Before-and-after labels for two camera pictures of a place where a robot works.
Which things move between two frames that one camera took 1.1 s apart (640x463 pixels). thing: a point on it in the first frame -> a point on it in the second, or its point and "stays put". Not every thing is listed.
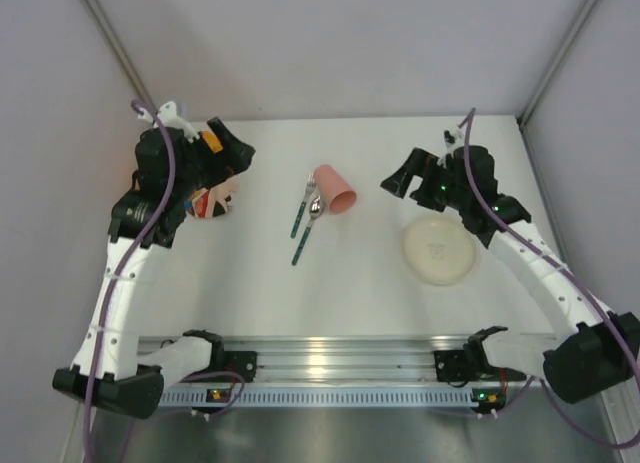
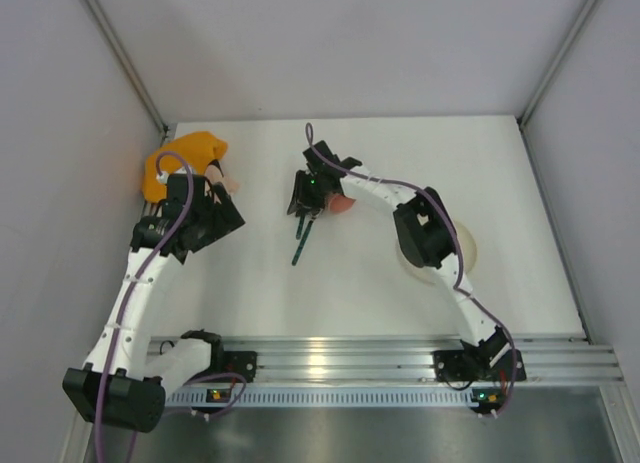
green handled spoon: [317, 207] stays put
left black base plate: [243, 363] stays put
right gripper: [420, 175] -> [304, 206]
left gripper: [220, 159] -> [220, 215]
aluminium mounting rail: [333, 358] stays put
